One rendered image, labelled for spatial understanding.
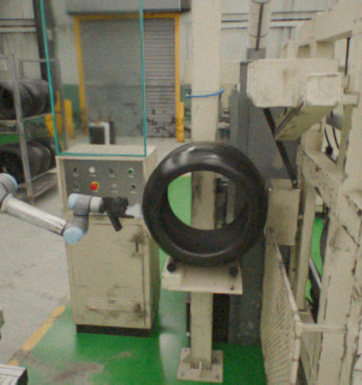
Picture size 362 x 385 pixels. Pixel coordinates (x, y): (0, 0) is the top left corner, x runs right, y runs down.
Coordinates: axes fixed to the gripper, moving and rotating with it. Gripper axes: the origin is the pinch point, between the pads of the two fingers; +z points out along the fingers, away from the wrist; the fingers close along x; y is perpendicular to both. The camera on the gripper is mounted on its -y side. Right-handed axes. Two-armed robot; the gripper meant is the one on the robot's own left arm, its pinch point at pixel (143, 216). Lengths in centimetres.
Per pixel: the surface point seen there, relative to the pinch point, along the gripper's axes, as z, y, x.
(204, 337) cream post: 39, -80, 26
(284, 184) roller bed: 68, 16, 38
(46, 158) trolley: -200, -75, 338
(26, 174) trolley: -199, -83, 281
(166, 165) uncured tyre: 9.2, 28.4, -9.0
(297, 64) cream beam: 50, 73, -36
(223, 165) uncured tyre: 32.7, 32.5, -11.2
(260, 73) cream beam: 39, 69, -36
